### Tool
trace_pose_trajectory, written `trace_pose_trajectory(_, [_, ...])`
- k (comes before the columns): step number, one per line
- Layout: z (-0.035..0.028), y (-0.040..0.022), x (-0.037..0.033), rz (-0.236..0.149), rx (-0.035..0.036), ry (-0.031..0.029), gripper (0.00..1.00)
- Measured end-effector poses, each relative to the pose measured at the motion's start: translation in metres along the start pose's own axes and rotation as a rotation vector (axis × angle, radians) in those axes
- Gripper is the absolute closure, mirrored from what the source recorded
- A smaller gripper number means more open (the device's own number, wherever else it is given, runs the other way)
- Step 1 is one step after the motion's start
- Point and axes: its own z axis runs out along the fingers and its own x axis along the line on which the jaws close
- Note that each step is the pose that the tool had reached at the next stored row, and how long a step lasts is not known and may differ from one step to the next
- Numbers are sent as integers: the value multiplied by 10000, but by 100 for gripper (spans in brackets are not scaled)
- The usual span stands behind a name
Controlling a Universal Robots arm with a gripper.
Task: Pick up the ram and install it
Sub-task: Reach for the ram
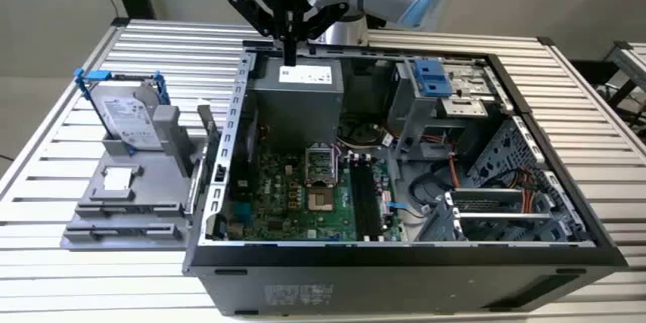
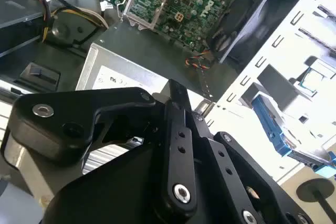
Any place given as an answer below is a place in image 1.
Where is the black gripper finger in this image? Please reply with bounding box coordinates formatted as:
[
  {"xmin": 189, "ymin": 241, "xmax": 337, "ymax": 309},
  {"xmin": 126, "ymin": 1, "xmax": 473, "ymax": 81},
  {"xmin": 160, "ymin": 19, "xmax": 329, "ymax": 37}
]
[
  {"xmin": 226, "ymin": 0, "xmax": 292, "ymax": 66},
  {"xmin": 290, "ymin": 3, "xmax": 349, "ymax": 66}
]

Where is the dark RAM stick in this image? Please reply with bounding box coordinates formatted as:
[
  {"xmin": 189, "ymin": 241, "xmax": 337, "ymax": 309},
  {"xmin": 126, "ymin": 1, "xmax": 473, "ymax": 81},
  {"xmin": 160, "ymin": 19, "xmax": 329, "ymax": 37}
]
[
  {"xmin": 74, "ymin": 224, "xmax": 176, "ymax": 234},
  {"xmin": 85, "ymin": 203, "xmax": 177, "ymax": 213}
]

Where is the black RAM slot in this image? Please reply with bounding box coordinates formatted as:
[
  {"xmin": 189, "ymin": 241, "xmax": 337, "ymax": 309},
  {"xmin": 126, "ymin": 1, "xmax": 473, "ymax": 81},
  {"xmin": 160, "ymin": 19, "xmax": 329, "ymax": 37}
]
[
  {"xmin": 362, "ymin": 154, "xmax": 382, "ymax": 241},
  {"xmin": 350, "ymin": 154, "xmax": 369, "ymax": 241}
]

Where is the grey power supply unit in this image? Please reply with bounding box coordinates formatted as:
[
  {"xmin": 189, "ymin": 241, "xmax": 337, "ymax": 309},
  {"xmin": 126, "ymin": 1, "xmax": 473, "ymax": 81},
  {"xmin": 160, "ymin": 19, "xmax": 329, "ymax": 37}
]
[{"xmin": 246, "ymin": 56, "xmax": 345, "ymax": 150}]

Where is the blue drive latch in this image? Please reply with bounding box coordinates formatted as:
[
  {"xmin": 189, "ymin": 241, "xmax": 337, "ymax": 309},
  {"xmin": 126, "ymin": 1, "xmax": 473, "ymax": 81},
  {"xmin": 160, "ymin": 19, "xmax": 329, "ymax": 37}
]
[{"xmin": 411, "ymin": 58, "xmax": 453, "ymax": 98}]

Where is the grey drive cage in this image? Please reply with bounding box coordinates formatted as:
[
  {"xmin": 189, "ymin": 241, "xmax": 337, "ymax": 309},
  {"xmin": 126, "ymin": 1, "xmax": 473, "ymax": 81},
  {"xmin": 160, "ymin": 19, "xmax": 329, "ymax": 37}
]
[{"xmin": 386, "ymin": 56, "xmax": 508, "ymax": 160}]

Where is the green graphics card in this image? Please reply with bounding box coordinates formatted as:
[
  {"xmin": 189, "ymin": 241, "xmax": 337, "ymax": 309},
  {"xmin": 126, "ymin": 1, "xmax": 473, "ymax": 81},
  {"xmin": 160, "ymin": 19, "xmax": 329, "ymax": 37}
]
[{"xmin": 184, "ymin": 103, "xmax": 224, "ymax": 222}]

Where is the blue disk carrier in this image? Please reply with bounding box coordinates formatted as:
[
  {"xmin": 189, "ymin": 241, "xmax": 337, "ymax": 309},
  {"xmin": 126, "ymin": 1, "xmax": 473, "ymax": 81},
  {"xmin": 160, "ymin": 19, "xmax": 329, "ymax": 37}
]
[{"xmin": 73, "ymin": 68, "xmax": 170, "ymax": 156}]

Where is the silver hard disk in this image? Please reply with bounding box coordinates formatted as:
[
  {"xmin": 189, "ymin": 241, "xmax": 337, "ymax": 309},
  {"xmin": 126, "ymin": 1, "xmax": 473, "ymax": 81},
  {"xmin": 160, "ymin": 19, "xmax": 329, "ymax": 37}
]
[{"xmin": 89, "ymin": 80, "xmax": 165, "ymax": 150}]

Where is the metal socket cover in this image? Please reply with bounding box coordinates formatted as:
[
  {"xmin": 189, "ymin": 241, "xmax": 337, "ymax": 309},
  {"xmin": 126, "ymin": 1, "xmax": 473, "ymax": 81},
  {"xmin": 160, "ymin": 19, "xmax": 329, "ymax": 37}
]
[{"xmin": 304, "ymin": 144, "xmax": 337, "ymax": 186}]

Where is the black case fan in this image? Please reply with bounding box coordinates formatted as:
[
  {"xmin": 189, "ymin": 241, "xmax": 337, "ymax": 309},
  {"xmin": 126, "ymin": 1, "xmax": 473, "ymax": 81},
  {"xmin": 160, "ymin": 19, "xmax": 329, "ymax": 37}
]
[{"xmin": 229, "ymin": 109, "xmax": 261, "ymax": 203}]

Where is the green motherboard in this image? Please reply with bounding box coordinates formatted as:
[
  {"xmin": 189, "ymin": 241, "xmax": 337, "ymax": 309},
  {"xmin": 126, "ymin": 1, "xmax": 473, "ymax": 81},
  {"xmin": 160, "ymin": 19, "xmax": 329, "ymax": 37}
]
[{"xmin": 225, "ymin": 151, "xmax": 404, "ymax": 243}]

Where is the CPU socket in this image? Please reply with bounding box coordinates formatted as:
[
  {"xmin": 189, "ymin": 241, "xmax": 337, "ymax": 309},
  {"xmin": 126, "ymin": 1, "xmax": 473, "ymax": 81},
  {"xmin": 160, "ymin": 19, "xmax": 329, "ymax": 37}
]
[{"xmin": 306, "ymin": 185, "xmax": 337, "ymax": 213}]

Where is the perforated grey metal panel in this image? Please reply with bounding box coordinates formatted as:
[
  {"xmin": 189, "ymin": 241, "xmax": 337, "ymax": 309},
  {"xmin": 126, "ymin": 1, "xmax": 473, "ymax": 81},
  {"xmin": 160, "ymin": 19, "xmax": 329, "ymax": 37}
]
[{"xmin": 465, "ymin": 116, "xmax": 545, "ymax": 188}]

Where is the grey parts rack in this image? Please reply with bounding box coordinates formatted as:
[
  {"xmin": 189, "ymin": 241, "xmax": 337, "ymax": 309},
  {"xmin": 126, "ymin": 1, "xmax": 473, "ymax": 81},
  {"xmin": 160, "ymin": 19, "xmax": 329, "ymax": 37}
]
[{"xmin": 59, "ymin": 105, "xmax": 210, "ymax": 252}]

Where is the silver CPU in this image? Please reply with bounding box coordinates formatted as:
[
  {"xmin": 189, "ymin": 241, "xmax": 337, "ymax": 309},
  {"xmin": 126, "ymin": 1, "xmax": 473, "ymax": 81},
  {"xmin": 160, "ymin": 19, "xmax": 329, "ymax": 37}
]
[{"xmin": 102, "ymin": 166, "xmax": 134, "ymax": 191}]

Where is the blue port connector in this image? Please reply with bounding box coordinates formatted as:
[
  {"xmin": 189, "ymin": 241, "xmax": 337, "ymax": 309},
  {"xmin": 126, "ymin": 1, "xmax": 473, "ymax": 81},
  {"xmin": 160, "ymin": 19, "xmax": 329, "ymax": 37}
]
[{"xmin": 230, "ymin": 203, "xmax": 252, "ymax": 224}]

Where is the metal slat side table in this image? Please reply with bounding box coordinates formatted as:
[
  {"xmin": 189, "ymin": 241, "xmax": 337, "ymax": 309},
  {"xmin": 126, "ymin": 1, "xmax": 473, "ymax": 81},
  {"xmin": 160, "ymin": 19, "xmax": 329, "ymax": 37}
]
[{"xmin": 599, "ymin": 40, "xmax": 646, "ymax": 127}]

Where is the grey disk bay cage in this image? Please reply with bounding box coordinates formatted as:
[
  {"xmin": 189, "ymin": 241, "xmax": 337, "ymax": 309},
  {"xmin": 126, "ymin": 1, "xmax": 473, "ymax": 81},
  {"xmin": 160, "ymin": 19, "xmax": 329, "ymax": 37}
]
[{"xmin": 417, "ymin": 186, "xmax": 585, "ymax": 243}]

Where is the black open PC case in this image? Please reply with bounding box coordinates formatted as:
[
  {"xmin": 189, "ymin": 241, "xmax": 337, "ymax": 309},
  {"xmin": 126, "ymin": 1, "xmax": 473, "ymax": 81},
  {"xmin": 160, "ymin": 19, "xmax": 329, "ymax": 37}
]
[{"xmin": 180, "ymin": 39, "xmax": 629, "ymax": 318}]

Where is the power supply wire bundle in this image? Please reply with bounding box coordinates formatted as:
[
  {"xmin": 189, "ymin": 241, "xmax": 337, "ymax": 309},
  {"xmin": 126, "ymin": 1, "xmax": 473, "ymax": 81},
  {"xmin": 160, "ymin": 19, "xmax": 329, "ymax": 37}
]
[{"xmin": 334, "ymin": 120, "xmax": 399, "ymax": 156}]

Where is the orange data wire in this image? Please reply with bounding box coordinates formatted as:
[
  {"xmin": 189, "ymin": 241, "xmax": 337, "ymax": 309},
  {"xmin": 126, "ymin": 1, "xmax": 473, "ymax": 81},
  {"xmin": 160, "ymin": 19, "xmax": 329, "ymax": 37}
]
[{"xmin": 447, "ymin": 152, "xmax": 461, "ymax": 190}]

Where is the black looped cable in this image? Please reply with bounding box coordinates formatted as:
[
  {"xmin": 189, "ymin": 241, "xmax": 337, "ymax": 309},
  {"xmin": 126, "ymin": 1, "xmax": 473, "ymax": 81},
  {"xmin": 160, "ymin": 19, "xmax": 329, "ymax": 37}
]
[{"xmin": 407, "ymin": 170, "xmax": 448, "ymax": 220}]

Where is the coloured power wire bundle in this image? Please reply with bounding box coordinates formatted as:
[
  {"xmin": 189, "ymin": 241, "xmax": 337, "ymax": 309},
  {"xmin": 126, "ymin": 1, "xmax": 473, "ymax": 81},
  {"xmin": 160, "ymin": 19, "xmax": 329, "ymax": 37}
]
[{"xmin": 507, "ymin": 167, "xmax": 536, "ymax": 214}]

